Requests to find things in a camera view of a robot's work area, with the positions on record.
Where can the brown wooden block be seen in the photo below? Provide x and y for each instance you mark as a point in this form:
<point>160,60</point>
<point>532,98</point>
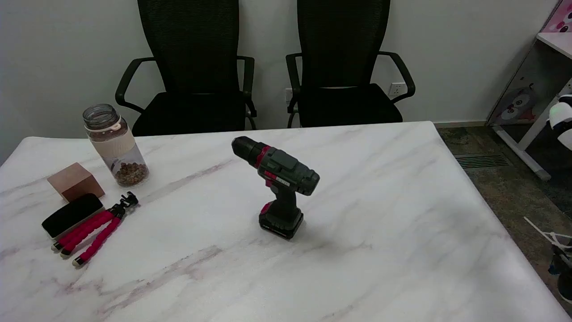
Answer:
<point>73,181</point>

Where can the pink cartoon poster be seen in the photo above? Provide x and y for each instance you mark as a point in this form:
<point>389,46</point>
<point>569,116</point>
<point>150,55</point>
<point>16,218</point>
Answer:
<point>561,18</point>

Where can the black mesh office chair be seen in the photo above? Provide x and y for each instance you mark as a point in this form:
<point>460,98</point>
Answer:
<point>344,103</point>
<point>192,103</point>

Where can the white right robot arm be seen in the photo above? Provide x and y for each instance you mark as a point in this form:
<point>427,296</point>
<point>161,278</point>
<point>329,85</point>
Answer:
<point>562,120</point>

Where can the black red power screwdriver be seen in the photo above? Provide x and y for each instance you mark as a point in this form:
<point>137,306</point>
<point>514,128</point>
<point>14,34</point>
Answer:
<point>286,174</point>

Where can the black board eraser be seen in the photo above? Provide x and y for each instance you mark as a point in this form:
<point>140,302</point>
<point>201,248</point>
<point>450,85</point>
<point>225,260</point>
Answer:
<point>71,215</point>

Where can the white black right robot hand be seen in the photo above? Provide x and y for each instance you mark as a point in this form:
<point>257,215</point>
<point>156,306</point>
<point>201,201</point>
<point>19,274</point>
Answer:
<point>566,286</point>

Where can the clear bottle with nuts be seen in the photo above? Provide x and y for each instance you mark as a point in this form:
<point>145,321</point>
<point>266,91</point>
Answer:
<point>117,147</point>

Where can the white wall socket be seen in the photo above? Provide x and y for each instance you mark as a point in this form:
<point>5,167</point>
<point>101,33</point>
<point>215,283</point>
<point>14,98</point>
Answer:
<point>397,89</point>
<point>288,95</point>

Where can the red flexible mini tripod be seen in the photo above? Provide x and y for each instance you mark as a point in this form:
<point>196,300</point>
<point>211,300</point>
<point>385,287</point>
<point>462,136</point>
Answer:
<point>96,232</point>

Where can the dark floor vent grille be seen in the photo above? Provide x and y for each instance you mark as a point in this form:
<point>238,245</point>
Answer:
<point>481,161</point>

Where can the white desk with cartoon panel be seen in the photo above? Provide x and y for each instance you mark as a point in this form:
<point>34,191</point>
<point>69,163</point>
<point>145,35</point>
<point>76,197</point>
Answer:
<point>527,89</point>

